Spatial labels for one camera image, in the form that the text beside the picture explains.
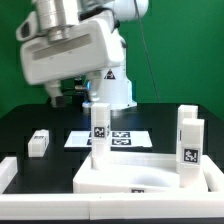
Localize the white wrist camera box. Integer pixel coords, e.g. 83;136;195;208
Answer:
16;11;39;42

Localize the fiducial marker sheet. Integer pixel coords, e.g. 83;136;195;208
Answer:
64;131;152;148

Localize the white fence block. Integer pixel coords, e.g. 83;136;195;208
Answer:
202;155;224;192
0;157;18;194

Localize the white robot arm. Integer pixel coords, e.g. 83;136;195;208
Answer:
16;0;149;110

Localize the white desk top tray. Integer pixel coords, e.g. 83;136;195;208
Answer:
73;151;208;193

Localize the white left fence block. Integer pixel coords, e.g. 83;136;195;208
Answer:
0;157;18;194

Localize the black base cable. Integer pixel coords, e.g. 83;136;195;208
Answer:
63;87;88;101

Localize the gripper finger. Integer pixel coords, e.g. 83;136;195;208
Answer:
87;71;101;102
44;80;66;107

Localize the white front fence bar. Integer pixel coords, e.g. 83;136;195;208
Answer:
0;192;224;220

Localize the white right fence block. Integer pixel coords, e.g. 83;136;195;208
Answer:
202;155;224;192

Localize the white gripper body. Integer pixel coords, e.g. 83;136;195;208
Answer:
20;18;124;85

